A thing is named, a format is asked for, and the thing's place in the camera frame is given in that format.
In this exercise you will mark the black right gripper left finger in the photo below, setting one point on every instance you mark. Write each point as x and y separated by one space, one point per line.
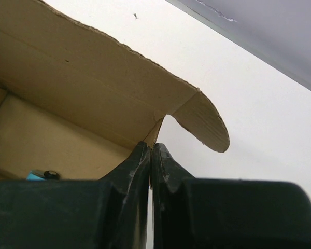
110 212

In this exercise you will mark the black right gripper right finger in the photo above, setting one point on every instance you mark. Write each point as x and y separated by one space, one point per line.
190 212

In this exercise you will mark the small blue toy car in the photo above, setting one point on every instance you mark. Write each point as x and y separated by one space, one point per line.
37 175

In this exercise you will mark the brown cardboard paper box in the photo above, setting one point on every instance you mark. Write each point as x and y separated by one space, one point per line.
76 101

